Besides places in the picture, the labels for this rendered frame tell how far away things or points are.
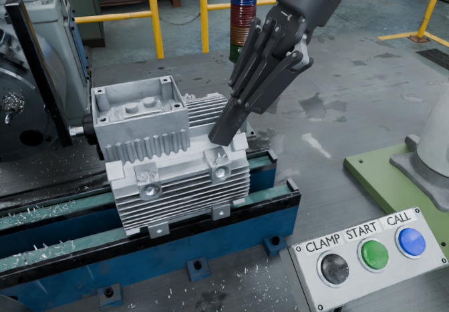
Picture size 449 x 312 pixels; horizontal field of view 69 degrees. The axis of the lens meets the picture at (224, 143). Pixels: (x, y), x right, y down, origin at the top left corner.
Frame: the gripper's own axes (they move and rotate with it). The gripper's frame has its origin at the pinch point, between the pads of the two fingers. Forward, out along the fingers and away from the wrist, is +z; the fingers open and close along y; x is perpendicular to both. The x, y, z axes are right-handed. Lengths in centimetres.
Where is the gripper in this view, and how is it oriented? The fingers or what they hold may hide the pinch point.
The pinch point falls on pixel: (229, 122)
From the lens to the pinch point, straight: 45.7
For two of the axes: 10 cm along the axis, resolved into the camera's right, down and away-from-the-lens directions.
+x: 8.2, 2.1, 5.4
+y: 3.2, 6.0, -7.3
